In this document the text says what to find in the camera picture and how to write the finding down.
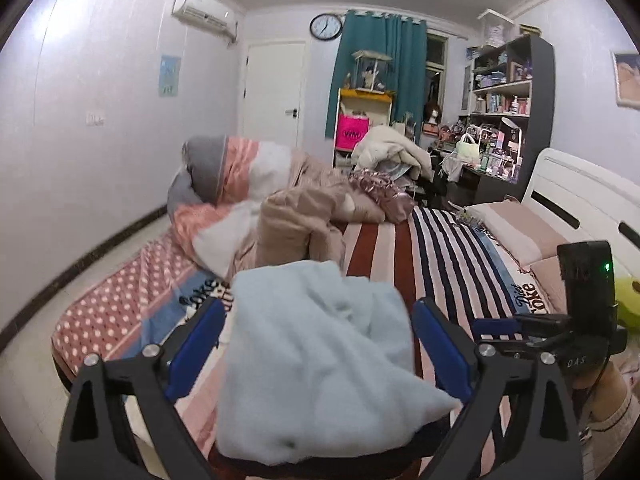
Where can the teal curtain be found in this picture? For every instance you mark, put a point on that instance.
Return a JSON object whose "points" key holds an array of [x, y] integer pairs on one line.
{"points": [[403, 40]]}

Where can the brown-pink crumpled duvet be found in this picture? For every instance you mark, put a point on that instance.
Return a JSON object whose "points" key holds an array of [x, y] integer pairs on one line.
{"points": [[237, 203]]}

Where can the round wall clock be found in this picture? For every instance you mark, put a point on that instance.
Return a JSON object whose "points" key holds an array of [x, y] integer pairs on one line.
{"points": [[326, 26]]}

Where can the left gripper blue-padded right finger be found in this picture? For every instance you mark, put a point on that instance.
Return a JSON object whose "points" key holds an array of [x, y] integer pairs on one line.
{"points": [[517, 419]]}

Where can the light blue sweater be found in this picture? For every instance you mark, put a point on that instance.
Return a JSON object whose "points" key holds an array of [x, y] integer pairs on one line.
{"points": [[320, 365]]}

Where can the cream clothes pile on chair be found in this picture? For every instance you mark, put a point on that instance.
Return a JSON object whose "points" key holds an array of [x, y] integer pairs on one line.
{"points": [[385, 143]]}

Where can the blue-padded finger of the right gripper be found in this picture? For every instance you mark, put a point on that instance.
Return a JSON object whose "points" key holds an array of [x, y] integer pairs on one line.
{"points": [[495, 327]]}

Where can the mannequin head with wig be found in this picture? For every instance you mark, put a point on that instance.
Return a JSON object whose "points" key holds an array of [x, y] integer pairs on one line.
{"points": [[432, 117]]}

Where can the framed wall picture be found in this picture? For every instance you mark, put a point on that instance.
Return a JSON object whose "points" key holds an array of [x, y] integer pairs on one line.
{"points": [[627, 79]]}

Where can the pink ribbed pillow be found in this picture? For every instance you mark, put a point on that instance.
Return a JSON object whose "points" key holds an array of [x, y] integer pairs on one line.
{"points": [[547, 273]]}

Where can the dark desk with bookshelf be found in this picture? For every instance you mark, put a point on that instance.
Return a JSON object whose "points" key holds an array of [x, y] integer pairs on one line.
{"points": [[489, 154]]}

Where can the white door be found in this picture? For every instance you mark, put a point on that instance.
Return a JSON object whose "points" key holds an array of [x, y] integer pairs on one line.
{"points": [[273, 89]]}

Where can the pink shopping bag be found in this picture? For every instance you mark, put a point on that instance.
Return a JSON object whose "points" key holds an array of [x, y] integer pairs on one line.
{"points": [[350, 130]]}

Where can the blue wall poster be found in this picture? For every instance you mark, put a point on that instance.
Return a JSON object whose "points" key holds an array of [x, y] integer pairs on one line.
{"points": [[168, 77]]}

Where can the yellow-topped white shelf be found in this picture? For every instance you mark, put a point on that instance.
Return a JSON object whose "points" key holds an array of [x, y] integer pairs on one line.
{"points": [[357, 111]]}

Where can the person's right hand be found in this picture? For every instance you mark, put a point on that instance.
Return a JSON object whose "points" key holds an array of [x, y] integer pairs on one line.
{"points": [[608, 390]]}

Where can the white bed headboard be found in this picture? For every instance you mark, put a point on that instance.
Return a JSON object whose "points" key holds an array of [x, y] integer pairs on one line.
{"points": [[583, 201]]}

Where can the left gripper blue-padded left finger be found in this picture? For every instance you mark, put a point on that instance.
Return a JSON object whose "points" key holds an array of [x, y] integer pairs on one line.
{"points": [[96, 440]]}

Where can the white wall air conditioner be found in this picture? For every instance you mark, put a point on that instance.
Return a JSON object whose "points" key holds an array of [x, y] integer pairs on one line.
{"points": [[211, 15]]}

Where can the green plush toy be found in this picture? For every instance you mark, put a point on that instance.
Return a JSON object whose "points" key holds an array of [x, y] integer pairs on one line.
{"points": [[627, 295]]}

